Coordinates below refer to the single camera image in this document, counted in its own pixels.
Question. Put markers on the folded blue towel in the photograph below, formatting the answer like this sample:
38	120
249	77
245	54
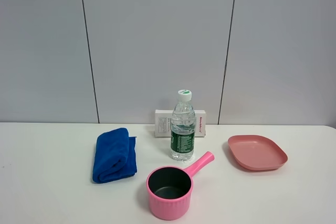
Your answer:
115	156

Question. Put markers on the clear water bottle green label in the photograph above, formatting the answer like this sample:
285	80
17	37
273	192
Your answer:
183	125

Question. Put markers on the white cardboard box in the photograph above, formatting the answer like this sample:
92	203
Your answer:
163	123

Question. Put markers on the pink square plate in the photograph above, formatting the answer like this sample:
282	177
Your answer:
256	153

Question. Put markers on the pink saucepan with handle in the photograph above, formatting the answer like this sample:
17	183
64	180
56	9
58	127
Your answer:
170	188

